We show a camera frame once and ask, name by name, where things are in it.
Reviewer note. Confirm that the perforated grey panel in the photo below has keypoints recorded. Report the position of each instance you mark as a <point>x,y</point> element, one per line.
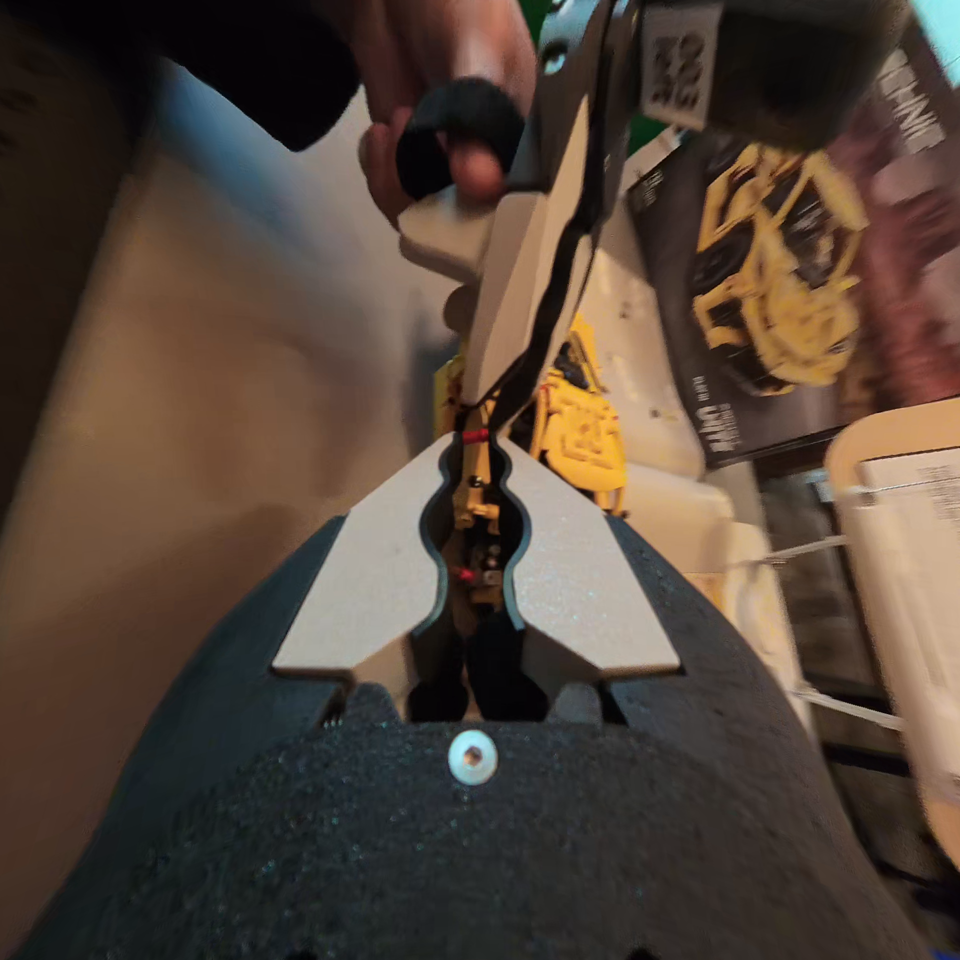
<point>45,225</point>

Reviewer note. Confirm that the toy car box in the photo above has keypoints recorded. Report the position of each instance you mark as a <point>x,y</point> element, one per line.
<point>787,300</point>

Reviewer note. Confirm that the small red brick pin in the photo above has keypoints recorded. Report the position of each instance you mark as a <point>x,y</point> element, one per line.
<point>475,435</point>

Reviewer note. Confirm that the yellow toy brick car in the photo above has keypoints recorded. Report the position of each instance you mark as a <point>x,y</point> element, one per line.
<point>585,442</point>

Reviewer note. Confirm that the grey desk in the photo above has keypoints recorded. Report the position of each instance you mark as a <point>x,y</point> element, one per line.
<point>225,375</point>

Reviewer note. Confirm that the person's left forearm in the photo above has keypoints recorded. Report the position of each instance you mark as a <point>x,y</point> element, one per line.
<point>225,52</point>

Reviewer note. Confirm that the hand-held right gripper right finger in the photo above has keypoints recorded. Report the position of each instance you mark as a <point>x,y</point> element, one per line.
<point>600,592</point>

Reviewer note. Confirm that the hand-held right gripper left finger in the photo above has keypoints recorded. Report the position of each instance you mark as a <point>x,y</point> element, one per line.
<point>352,592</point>

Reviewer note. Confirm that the person's left hand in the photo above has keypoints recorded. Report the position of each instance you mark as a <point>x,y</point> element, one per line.
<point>427,37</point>

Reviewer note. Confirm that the white paper notice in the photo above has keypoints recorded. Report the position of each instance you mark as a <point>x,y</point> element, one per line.
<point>915,510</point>

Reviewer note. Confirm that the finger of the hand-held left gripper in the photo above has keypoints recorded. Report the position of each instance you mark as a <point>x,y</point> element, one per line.
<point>559,315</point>
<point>510,285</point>

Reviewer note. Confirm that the wooden sign board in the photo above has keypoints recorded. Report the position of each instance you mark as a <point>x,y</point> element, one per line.
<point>847,450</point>

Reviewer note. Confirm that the white sign stand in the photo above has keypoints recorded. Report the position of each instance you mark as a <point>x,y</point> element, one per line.
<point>757,600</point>

